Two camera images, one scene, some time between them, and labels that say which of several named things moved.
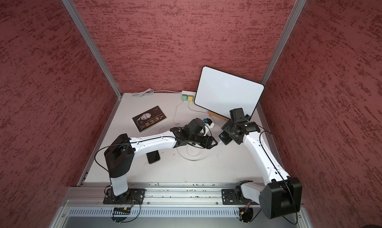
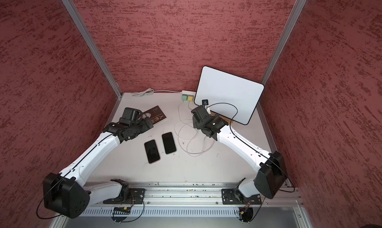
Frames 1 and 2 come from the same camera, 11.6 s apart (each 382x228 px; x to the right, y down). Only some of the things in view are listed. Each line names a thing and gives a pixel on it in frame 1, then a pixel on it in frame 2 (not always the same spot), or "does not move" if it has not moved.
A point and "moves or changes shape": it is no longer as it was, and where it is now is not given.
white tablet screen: [220, 91] does not move
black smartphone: [225, 137] moves or changes shape
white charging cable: [174, 114] → [179, 115]
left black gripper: [207, 143] → [142, 122]
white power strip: [188, 93] does not move
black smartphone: [152, 156] does not move
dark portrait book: [148, 119] does not move
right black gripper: [227, 127] → [196, 124]
